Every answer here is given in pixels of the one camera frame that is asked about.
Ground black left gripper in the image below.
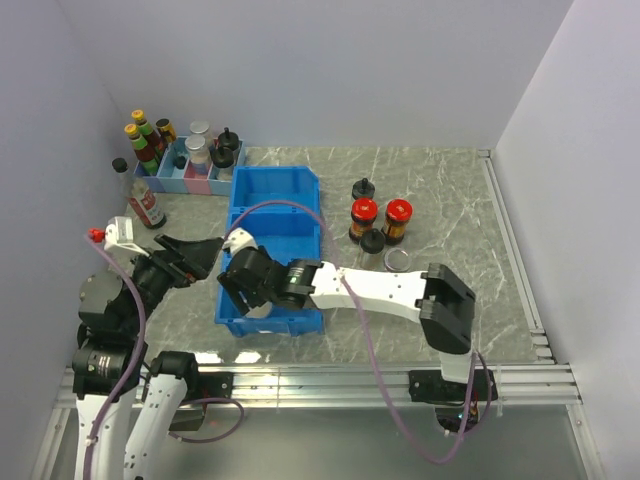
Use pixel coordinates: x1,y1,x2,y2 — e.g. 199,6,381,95
122,231,223,334

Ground small silver-lid glass jar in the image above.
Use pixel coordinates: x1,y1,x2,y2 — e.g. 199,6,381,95
245,302,273,319

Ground black knob-lid glass jar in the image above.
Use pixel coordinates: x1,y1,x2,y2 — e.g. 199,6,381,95
358,228,385,270

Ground large silver-lid glass jar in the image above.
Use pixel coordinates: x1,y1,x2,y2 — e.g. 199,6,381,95
383,247,411,273

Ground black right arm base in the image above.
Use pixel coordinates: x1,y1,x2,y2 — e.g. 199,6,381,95
408,367,499,434

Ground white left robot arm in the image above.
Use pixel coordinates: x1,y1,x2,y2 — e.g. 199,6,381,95
72,232,223,479

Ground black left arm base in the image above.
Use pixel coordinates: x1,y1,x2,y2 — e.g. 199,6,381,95
169,371,234,432

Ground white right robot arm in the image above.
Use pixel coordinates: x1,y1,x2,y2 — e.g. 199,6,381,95
218,242,476,400

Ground clear bottle red label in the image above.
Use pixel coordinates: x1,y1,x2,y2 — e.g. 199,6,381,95
112,158,166,229

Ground pastel compartment organizer tray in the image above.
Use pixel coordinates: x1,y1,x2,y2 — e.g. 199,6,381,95
134,136,232,196

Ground blue three-compartment plastic bin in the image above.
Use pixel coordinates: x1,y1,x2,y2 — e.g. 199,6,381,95
214,166,324,337

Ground small black item in tray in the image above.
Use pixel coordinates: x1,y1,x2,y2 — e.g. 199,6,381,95
173,155,187,170

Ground silver-lid jar front tray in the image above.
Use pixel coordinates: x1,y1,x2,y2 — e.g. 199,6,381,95
185,134,212,176

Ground silver-lid jar tray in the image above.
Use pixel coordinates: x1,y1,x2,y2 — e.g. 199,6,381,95
185,134,212,176
189,120,215,149

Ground black knob jar front tray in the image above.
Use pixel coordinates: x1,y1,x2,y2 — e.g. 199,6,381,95
211,145,235,181

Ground black knob jar tray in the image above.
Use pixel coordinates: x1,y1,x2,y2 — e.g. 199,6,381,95
217,127,240,151
211,145,235,181

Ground green-neck sauce bottle front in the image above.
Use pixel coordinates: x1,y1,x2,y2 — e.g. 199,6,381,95
124,123,159,176

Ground green-neck sauce bottle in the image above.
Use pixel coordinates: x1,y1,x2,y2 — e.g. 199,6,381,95
131,109,166,158
124,123,159,176

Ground green-neck sauce bottle back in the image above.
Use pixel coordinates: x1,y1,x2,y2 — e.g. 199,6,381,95
131,109,166,158

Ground black knob jar back tray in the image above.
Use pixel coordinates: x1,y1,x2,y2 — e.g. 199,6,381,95
217,127,240,151

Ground silver-lid jar back tray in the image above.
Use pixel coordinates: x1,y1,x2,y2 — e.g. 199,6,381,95
189,120,215,149

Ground red-lid sauce jar left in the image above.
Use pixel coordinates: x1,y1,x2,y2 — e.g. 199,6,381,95
348,197,378,243

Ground red-lid sauce jar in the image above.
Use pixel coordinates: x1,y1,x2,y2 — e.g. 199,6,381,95
382,198,413,245
348,197,378,243

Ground black knob-lid jar far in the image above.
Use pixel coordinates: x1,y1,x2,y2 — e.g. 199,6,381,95
351,178,375,200

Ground red-lid sauce jar right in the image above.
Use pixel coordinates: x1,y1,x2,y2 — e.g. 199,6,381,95
382,198,413,245

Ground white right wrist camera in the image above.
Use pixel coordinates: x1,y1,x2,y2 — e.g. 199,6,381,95
222,228,258,257

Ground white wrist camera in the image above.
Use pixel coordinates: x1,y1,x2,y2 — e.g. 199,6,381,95
222,228,258,257
88,216,147,255

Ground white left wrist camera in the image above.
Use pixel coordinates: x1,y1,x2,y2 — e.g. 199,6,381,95
88,216,147,255

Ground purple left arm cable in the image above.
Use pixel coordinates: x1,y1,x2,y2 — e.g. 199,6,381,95
87,234,246,480

